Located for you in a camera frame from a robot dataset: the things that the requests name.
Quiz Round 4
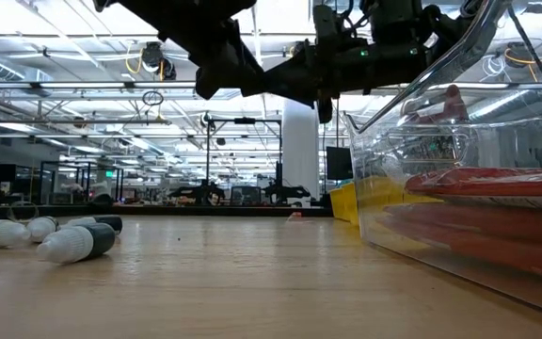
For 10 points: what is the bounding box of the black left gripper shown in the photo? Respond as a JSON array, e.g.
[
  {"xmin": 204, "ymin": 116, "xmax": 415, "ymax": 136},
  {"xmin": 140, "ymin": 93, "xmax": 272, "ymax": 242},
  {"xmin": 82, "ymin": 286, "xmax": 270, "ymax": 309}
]
[{"xmin": 156, "ymin": 17, "xmax": 267, "ymax": 102}]

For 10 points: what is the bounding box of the red Orville popcorn bag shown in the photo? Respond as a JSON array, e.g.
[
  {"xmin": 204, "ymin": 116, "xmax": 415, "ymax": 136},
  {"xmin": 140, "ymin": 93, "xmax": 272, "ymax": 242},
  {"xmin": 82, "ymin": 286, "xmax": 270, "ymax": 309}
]
[
  {"xmin": 382, "ymin": 202, "xmax": 542, "ymax": 284},
  {"xmin": 403, "ymin": 166, "xmax": 542, "ymax": 211}
]

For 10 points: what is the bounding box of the black background station frame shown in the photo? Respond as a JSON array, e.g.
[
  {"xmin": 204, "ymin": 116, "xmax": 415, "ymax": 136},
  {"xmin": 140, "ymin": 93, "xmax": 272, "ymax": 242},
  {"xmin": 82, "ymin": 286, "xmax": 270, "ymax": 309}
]
[{"xmin": 203, "ymin": 117, "xmax": 285, "ymax": 208}]

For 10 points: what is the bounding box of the black monitor screen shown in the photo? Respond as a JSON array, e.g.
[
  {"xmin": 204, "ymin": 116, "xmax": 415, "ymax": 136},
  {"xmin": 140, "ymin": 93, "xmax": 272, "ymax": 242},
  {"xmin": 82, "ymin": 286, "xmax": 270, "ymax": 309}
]
[{"xmin": 325, "ymin": 145, "xmax": 355, "ymax": 182}]

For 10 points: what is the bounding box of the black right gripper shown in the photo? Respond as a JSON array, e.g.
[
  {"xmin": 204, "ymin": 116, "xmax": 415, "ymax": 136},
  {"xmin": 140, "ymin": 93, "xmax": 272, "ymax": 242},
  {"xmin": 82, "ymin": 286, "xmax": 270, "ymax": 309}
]
[{"xmin": 251, "ymin": 0, "xmax": 444, "ymax": 124}]

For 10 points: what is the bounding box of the clear plastic container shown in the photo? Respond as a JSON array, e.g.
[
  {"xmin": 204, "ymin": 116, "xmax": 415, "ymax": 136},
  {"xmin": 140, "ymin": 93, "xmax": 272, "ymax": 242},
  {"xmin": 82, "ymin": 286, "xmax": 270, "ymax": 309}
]
[{"xmin": 343, "ymin": 0, "xmax": 542, "ymax": 322}]

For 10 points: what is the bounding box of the yellow plastic basket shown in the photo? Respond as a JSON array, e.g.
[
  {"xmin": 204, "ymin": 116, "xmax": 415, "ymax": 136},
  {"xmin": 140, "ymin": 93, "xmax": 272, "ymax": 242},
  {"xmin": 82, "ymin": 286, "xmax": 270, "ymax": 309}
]
[{"xmin": 328, "ymin": 176, "xmax": 441, "ymax": 227}]

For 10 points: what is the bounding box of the white building column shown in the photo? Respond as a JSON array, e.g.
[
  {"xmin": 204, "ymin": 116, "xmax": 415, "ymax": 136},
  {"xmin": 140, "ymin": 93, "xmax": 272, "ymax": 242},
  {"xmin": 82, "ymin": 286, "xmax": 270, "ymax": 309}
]
[{"xmin": 281, "ymin": 99, "xmax": 323, "ymax": 209}]

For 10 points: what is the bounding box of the small dark bottle white cap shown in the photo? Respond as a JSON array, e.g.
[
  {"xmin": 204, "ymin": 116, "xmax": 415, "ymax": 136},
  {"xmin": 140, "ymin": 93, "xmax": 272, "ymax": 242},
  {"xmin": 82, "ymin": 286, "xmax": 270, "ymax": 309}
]
[
  {"xmin": 35, "ymin": 221, "xmax": 118, "ymax": 265},
  {"xmin": 58, "ymin": 214, "xmax": 124, "ymax": 235},
  {"xmin": 25, "ymin": 215, "xmax": 60, "ymax": 244},
  {"xmin": 0, "ymin": 218, "xmax": 33, "ymax": 250}
]

